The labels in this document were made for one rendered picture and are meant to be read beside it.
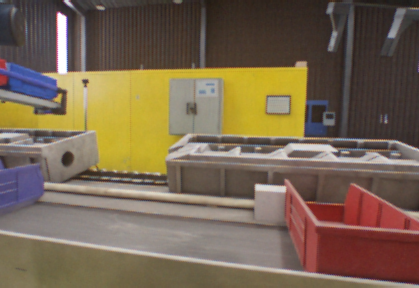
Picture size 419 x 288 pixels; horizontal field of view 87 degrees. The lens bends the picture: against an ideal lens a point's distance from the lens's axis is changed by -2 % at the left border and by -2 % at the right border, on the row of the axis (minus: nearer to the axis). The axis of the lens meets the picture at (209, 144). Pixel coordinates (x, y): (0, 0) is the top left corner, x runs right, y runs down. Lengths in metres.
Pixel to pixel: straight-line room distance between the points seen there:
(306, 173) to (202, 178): 0.38
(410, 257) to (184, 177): 0.68
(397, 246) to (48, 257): 0.62
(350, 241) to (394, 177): 0.54
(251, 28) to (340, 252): 13.12
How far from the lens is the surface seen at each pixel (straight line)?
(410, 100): 14.61
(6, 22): 0.86
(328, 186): 0.91
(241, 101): 3.18
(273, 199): 0.76
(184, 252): 0.59
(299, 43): 13.25
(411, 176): 0.98
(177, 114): 3.10
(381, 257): 0.47
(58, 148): 1.27
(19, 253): 0.64
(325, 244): 0.43
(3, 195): 0.97
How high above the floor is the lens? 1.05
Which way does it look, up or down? 5 degrees down
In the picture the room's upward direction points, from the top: 1 degrees clockwise
